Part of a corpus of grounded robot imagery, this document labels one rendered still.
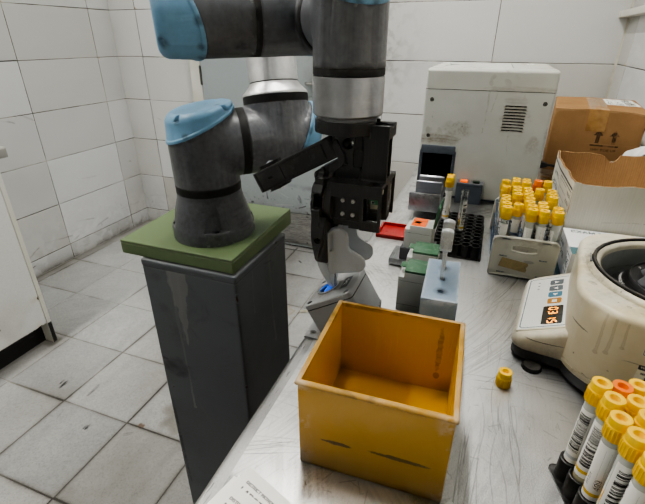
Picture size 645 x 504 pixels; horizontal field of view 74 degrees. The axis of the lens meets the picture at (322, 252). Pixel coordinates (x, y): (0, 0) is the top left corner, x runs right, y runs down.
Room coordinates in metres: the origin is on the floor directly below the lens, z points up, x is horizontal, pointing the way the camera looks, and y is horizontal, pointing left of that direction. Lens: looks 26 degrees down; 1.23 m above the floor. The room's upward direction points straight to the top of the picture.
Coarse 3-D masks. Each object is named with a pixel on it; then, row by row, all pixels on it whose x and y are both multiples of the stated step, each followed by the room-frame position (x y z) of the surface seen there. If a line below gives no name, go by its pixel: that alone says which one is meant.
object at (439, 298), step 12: (432, 264) 0.48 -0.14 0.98; (456, 264) 0.48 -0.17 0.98; (432, 276) 0.45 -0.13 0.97; (444, 276) 0.45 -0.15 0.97; (456, 276) 0.45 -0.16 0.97; (432, 288) 0.42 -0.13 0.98; (444, 288) 0.42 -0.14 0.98; (456, 288) 0.42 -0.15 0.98; (420, 300) 0.40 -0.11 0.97; (432, 300) 0.40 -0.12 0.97; (444, 300) 0.40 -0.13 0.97; (456, 300) 0.40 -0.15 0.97; (420, 312) 0.40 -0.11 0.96; (432, 312) 0.40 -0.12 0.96; (444, 312) 0.39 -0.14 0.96
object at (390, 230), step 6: (384, 222) 0.84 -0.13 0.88; (390, 222) 0.84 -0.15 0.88; (384, 228) 0.82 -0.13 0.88; (390, 228) 0.82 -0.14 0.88; (396, 228) 0.82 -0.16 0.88; (402, 228) 0.82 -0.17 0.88; (378, 234) 0.78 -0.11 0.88; (384, 234) 0.78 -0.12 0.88; (390, 234) 0.78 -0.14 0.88; (396, 234) 0.79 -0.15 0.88; (402, 234) 0.79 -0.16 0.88; (402, 240) 0.77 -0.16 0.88
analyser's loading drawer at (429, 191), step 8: (424, 176) 0.98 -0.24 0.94; (432, 176) 0.97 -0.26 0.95; (440, 176) 0.97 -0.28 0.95; (416, 184) 0.94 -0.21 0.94; (424, 184) 0.93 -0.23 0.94; (432, 184) 0.92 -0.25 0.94; (440, 184) 0.92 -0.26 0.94; (416, 192) 0.89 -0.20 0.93; (424, 192) 0.93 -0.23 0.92; (432, 192) 0.92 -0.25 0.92; (440, 192) 0.92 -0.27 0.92; (416, 200) 0.88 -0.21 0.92; (424, 200) 0.88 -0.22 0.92; (432, 200) 0.87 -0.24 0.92; (440, 200) 0.89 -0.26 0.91; (408, 208) 0.89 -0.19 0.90; (416, 208) 0.88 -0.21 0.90; (424, 208) 0.88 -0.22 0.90; (432, 208) 0.87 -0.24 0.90
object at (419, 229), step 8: (408, 224) 0.68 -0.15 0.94; (416, 224) 0.67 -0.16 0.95; (424, 224) 0.67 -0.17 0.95; (432, 224) 0.67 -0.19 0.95; (408, 232) 0.66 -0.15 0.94; (416, 232) 0.66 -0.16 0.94; (424, 232) 0.65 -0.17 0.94; (432, 232) 0.65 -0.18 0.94; (408, 240) 0.66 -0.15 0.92; (416, 240) 0.66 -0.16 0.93; (424, 240) 0.65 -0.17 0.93; (432, 240) 0.67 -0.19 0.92
